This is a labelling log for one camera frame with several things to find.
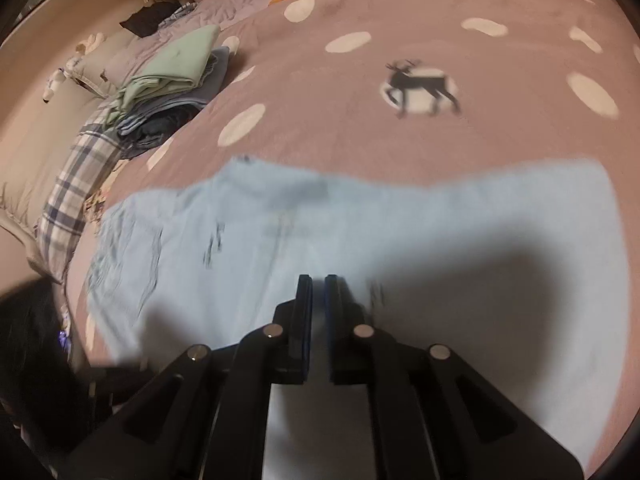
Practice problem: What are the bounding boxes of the folded green cloth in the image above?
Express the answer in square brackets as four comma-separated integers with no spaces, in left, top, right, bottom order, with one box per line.
[106,25,222,113]

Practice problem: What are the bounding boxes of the plaid pillow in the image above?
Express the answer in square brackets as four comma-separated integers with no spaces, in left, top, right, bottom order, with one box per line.
[34,109,132,283]

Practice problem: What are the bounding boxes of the black cloth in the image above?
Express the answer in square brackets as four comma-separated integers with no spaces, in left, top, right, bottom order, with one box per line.
[120,2,182,38]

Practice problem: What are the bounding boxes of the small white plush toy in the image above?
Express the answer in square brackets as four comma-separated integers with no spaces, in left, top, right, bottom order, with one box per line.
[42,32,107,105]

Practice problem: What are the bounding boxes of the beige padded headboard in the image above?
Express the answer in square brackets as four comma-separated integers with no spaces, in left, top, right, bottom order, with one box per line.
[0,27,118,271]

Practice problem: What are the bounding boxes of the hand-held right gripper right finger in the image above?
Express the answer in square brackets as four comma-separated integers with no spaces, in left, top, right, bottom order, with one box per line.
[324,274,586,480]

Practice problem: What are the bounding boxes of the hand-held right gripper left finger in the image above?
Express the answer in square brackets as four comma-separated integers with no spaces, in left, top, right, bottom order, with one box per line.
[65,274,314,480]

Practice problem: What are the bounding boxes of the mauve polka dot blanket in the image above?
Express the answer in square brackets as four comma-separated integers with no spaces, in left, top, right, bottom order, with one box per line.
[65,0,640,480]

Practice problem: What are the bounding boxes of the folded dark jeans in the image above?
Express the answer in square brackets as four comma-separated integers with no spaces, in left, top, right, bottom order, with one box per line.
[119,104,206,161]

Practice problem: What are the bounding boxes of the light blue strawberry print pants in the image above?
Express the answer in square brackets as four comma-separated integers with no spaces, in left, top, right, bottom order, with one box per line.
[85,155,633,480]

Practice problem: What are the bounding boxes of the beige pillow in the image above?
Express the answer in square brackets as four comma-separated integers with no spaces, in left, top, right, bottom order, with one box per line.
[65,35,133,98]

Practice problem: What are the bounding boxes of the dark cloth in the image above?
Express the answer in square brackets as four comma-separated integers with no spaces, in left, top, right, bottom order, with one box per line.
[0,275,73,466]

